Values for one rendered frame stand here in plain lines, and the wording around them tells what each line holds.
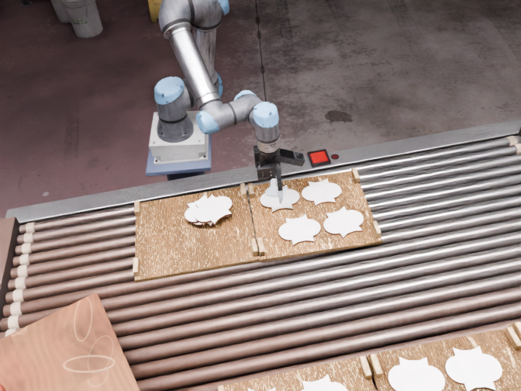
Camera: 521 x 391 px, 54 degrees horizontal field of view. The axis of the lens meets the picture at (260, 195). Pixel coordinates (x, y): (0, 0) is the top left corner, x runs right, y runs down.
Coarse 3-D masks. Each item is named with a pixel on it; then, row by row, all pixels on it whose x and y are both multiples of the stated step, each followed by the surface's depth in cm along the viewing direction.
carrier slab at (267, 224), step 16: (320, 176) 193; (336, 176) 192; (352, 176) 191; (256, 192) 189; (352, 192) 186; (256, 208) 184; (304, 208) 182; (320, 208) 181; (336, 208) 181; (352, 208) 180; (368, 208) 180; (256, 224) 178; (272, 224) 178; (320, 224) 176; (368, 224) 175; (272, 240) 173; (320, 240) 171; (336, 240) 171; (352, 240) 170; (368, 240) 170; (272, 256) 168; (288, 256) 168
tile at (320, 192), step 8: (312, 184) 189; (320, 184) 188; (328, 184) 188; (304, 192) 186; (312, 192) 186; (320, 192) 185; (328, 192) 185; (336, 192) 185; (312, 200) 183; (320, 200) 183; (328, 200) 182
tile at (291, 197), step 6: (288, 192) 186; (294, 192) 186; (264, 198) 185; (270, 198) 185; (276, 198) 185; (288, 198) 185; (294, 198) 184; (264, 204) 183; (270, 204) 183; (276, 204) 183; (282, 204) 183; (288, 204) 182; (294, 204) 183; (276, 210) 182
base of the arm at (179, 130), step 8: (160, 120) 204; (176, 120) 202; (184, 120) 205; (160, 128) 207; (168, 128) 204; (176, 128) 205; (184, 128) 207; (192, 128) 211; (160, 136) 208; (168, 136) 206; (176, 136) 206; (184, 136) 207
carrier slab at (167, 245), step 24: (216, 192) 191; (240, 192) 190; (144, 216) 185; (168, 216) 184; (240, 216) 181; (144, 240) 177; (168, 240) 176; (192, 240) 175; (216, 240) 174; (240, 240) 174; (144, 264) 170; (168, 264) 169; (192, 264) 168; (216, 264) 168; (240, 264) 168
